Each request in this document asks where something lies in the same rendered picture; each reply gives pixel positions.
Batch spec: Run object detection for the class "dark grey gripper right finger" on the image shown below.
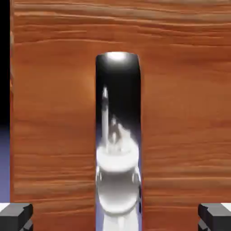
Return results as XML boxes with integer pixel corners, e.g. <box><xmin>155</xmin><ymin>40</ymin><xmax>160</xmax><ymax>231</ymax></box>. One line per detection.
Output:
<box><xmin>198</xmin><ymin>202</ymin><xmax>231</xmax><ymax>231</ymax></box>

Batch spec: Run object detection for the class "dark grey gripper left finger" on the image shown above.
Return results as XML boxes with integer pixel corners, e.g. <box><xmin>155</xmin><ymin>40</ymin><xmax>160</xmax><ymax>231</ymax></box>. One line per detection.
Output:
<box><xmin>0</xmin><ymin>202</ymin><xmax>34</xmax><ymax>231</ymax></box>

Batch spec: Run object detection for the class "brown wooden cabinet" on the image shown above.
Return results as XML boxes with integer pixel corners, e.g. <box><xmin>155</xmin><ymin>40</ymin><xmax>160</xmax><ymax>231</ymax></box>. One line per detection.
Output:
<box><xmin>9</xmin><ymin>0</ymin><xmax>231</xmax><ymax>231</ymax></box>

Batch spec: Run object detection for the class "brown wooden cabinet door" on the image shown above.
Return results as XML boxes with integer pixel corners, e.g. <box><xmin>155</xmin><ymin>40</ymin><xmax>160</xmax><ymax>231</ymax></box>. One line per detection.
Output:
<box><xmin>14</xmin><ymin>0</ymin><xmax>231</xmax><ymax>231</ymax></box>

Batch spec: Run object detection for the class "shiny dark metal door handle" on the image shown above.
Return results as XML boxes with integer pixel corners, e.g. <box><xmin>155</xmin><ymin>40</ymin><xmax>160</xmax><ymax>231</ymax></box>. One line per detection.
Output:
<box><xmin>95</xmin><ymin>51</ymin><xmax>142</xmax><ymax>231</ymax></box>

